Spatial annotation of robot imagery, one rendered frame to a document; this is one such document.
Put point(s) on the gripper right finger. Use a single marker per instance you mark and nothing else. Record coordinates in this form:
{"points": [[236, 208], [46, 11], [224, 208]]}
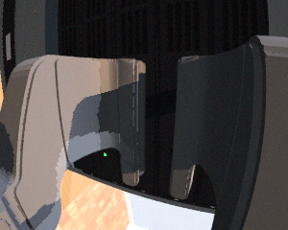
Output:
{"points": [[232, 119]]}

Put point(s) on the black server rack frame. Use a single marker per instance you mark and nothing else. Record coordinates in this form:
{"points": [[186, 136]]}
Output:
{"points": [[158, 32]]}

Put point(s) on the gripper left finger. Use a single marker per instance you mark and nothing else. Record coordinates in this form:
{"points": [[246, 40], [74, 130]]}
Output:
{"points": [[56, 110]]}

